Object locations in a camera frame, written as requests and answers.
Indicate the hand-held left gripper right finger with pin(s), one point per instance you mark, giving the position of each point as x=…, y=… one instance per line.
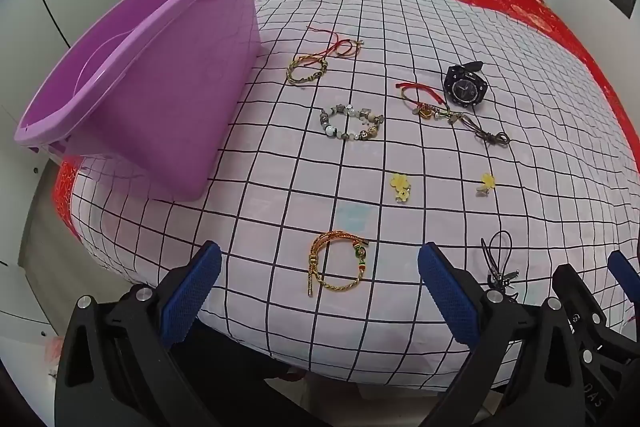
x=447, y=292

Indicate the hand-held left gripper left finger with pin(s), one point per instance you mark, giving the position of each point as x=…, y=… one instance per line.
x=192, y=294

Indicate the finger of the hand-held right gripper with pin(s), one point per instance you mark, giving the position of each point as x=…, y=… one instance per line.
x=575, y=292
x=625, y=272

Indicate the small yellow flower clip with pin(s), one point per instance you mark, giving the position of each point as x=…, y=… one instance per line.
x=487, y=179

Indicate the yellow flower hair clip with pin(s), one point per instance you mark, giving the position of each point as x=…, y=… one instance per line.
x=399, y=181

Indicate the purple plastic basin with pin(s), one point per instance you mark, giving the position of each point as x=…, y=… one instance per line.
x=175, y=82

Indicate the white checkered sheet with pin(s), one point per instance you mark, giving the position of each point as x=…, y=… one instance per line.
x=280, y=207

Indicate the white cabinet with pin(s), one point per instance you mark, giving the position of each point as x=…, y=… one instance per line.
x=20, y=232

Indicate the black wristwatch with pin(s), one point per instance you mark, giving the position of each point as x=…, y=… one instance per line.
x=465, y=89

